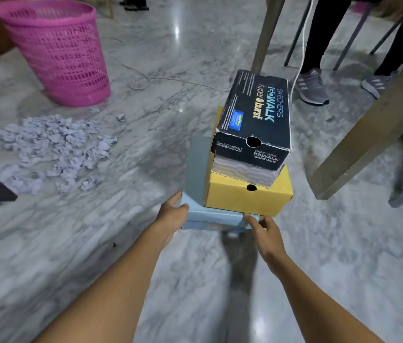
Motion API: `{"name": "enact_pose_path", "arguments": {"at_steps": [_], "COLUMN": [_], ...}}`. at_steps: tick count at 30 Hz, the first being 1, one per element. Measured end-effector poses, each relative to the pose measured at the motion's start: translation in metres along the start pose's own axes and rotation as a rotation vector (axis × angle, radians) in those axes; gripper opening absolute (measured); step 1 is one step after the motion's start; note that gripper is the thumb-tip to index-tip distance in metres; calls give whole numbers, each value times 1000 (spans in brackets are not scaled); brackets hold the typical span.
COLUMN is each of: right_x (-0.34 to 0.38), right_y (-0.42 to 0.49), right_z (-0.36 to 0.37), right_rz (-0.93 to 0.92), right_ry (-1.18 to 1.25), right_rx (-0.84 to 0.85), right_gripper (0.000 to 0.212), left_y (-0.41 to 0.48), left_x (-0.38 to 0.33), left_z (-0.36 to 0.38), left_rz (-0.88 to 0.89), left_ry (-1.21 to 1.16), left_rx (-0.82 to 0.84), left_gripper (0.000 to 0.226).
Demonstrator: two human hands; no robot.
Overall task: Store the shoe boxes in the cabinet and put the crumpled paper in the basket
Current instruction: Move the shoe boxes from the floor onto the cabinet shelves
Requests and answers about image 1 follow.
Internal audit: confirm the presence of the wooden table leg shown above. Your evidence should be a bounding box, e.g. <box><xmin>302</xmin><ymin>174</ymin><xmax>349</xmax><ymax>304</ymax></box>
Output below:
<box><xmin>251</xmin><ymin>0</ymin><xmax>403</xmax><ymax>201</ymax></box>

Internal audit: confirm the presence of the person's right hand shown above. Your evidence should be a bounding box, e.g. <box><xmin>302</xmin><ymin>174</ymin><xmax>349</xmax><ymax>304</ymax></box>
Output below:
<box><xmin>243</xmin><ymin>213</ymin><xmax>288</xmax><ymax>272</ymax></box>

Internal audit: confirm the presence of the person's left forearm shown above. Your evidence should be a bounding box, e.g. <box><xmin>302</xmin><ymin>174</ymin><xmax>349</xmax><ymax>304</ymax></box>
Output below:
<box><xmin>33</xmin><ymin>228</ymin><xmax>173</xmax><ymax>343</ymax></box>

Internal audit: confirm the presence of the person's left hand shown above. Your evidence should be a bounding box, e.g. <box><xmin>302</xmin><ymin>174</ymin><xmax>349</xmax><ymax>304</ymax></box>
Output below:
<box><xmin>155</xmin><ymin>190</ymin><xmax>191</xmax><ymax>244</ymax></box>

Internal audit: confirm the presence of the person's right forearm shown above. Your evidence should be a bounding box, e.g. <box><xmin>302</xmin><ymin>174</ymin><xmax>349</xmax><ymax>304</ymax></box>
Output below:
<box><xmin>269</xmin><ymin>253</ymin><xmax>385</xmax><ymax>343</ymax></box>

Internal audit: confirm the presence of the pile of paper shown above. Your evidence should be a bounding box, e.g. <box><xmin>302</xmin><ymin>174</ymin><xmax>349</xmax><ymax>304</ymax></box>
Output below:
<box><xmin>0</xmin><ymin>107</ymin><xmax>128</xmax><ymax>196</ymax></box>

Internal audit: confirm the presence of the light wooden rack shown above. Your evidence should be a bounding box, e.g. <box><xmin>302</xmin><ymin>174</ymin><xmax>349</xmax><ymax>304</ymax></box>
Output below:
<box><xmin>58</xmin><ymin>0</ymin><xmax>115</xmax><ymax>20</ymax></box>

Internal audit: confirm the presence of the white hanging cable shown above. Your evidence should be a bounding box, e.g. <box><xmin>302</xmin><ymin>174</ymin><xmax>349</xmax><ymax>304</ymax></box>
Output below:
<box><xmin>289</xmin><ymin>0</ymin><xmax>315</xmax><ymax>101</ymax></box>

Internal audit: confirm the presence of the light blue shoe box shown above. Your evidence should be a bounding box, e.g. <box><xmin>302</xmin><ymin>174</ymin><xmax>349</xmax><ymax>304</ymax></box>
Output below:
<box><xmin>180</xmin><ymin>135</ymin><xmax>261</xmax><ymax>234</ymax></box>

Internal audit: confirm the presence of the yellow shoe box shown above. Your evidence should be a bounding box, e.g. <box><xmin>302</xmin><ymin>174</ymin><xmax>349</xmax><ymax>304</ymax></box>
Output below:
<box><xmin>204</xmin><ymin>105</ymin><xmax>294</xmax><ymax>217</ymax></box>

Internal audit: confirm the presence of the pink plastic waste basket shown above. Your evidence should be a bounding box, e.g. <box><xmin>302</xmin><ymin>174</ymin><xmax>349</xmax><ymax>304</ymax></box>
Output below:
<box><xmin>0</xmin><ymin>0</ymin><xmax>112</xmax><ymax>108</ymax></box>

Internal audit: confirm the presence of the grey floor cable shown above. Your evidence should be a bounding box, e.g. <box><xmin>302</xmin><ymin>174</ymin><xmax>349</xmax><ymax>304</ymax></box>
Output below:
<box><xmin>110</xmin><ymin>37</ymin><xmax>232</xmax><ymax>92</ymax></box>

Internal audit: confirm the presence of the black Gowalk hyper burst box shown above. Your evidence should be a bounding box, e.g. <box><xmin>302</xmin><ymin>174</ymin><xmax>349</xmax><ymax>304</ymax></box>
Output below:
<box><xmin>210</xmin><ymin>69</ymin><xmax>292</xmax><ymax>189</ymax></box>

